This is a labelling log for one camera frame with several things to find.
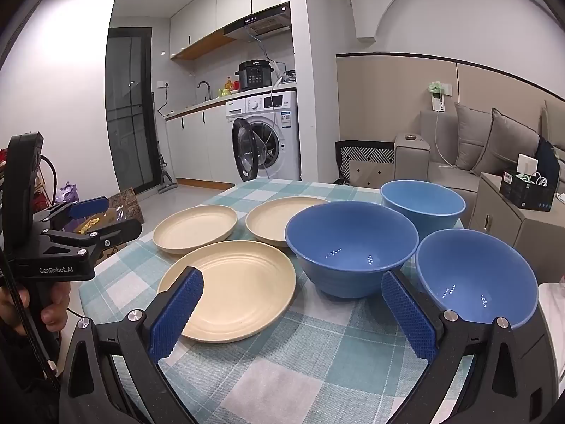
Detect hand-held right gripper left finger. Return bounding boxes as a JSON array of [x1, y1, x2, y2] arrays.
[[59, 266, 206, 424]]

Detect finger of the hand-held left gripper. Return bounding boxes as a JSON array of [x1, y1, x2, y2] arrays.
[[42, 218, 143, 258], [33, 196, 110, 232]]

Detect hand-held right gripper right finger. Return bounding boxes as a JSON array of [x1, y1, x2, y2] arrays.
[[380, 269, 546, 424]]

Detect cream round plate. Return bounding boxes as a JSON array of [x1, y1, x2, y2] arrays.
[[157, 240, 297, 343], [153, 204, 239, 255], [245, 196, 332, 248]]

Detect large blue bowl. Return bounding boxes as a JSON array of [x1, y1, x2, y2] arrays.
[[285, 201, 420, 299]]

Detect person's left forearm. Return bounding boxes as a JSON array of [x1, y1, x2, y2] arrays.
[[0, 322, 60, 424]]

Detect person's left hand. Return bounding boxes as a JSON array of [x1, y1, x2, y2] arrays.
[[0, 283, 72, 335]]

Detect purple plastic bag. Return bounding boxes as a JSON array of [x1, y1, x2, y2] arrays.
[[55, 181, 80, 206]]

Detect brown patterned flat box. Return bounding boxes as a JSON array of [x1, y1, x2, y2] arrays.
[[106, 188, 145, 226]]

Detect stick vacuum cleaner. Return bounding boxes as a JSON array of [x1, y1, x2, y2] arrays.
[[150, 90, 178, 194]]

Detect dark glass door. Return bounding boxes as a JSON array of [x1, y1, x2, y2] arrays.
[[105, 27, 160, 190]]

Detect white lower kitchen cabinets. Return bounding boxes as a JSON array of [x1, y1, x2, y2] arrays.
[[165, 107, 237, 185]]

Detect white kitchen cabinets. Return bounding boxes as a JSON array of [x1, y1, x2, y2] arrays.
[[169, 0, 303, 60], [165, 107, 237, 185]]

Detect teal checked tablecloth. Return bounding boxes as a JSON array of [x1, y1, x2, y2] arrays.
[[79, 179, 557, 424]]

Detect grey bedside cabinet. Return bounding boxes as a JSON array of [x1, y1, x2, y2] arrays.
[[468, 172, 565, 281]]

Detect white flat object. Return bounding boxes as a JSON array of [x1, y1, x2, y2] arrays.
[[536, 280, 565, 363]]

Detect grey sofa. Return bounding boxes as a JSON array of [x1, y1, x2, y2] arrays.
[[394, 99, 565, 230]]

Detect kitchen countertop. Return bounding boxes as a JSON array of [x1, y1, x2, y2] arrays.
[[165, 82, 297, 121]]

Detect beige diamond print cushion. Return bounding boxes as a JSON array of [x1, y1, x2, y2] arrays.
[[349, 159, 396, 186]]

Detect black box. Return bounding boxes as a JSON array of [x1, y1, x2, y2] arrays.
[[500, 169, 554, 212]]

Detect black white patterned cushion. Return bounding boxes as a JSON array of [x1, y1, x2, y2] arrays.
[[334, 140, 396, 185]]

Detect white washing machine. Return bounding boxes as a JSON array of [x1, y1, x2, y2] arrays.
[[226, 90, 302, 183]]

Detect grey sofa cushion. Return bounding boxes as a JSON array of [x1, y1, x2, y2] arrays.
[[470, 108, 543, 177], [454, 102, 497, 172]]

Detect white box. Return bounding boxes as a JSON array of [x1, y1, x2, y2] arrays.
[[517, 154, 539, 182]]

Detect black pressure cooker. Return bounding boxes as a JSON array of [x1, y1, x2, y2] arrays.
[[235, 59, 277, 93]]

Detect dark navy clothing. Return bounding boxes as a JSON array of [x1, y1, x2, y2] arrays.
[[536, 137, 561, 186]]

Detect white upper kitchen cabinets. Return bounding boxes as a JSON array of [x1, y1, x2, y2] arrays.
[[169, 0, 303, 60]]

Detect range hood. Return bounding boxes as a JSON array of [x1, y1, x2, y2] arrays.
[[223, 2, 292, 42]]

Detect white charging cable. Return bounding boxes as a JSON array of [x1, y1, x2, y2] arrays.
[[435, 112, 457, 169]]

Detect white wall power strip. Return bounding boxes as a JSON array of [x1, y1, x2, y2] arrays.
[[427, 80, 453, 113]]

